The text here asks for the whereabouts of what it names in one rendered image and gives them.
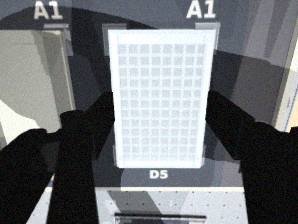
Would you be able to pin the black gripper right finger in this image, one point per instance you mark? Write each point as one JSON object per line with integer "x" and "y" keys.
{"x": 269, "y": 174}

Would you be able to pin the grey base plate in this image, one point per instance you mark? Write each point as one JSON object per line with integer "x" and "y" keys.
{"x": 219, "y": 207}

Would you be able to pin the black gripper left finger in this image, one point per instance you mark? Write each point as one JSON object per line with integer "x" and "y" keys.
{"x": 28, "y": 163}

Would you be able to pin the cream one-well reservoir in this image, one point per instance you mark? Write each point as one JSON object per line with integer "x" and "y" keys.
{"x": 33, "y": 93}

